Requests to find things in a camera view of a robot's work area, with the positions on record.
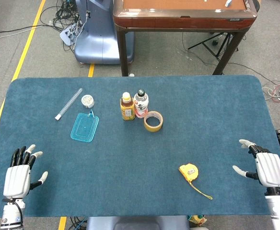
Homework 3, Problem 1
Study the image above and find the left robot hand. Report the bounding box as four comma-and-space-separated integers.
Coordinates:
2, 144, 48, 199

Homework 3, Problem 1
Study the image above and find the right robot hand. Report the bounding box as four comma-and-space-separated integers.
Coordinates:
233, 139, 280, 189

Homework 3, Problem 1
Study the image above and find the yellow tape measure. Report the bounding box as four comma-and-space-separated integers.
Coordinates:
178, 163, 213, 200

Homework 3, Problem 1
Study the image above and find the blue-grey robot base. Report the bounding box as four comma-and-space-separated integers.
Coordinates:
86, 215, 190, 230

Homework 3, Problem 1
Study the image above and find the yellow adhesive tape roll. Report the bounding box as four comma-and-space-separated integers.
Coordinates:
143, 110, 164, 132

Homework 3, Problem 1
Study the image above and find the clear blue plastic lid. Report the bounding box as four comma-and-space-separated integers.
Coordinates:
70, 109, 100, 143

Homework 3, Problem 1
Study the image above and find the yellow snack package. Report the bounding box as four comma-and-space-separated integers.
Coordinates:
187, 215, 208, 227

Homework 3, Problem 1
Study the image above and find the clear tube with white cap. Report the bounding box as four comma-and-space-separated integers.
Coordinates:
54, 88, 83, 121

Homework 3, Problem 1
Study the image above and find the blue felt table mat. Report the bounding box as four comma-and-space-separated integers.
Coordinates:
0, 75, 280, 218

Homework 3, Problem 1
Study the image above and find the yellow-cap tea bottle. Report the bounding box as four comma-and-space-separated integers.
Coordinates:
119, 92, 135, 122

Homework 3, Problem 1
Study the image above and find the black tripod stand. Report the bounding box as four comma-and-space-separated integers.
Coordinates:
187, 32, 239, 61

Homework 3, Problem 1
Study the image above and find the black-cap white drink bottle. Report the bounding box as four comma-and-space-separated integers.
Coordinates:
133, 89, 150, 119

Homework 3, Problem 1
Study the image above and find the white power strip with plugs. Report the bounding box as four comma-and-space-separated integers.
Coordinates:
59, 25, 80, 46

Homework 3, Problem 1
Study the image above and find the brown mahjong table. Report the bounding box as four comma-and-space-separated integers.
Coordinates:
113, 0, 258, 77

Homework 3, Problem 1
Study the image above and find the blue machine pedestal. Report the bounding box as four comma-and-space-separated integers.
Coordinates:
74, 0, 135, 65

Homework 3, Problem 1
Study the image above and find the black floor cable bundle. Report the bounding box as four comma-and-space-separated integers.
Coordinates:
39, 0, 83, 52

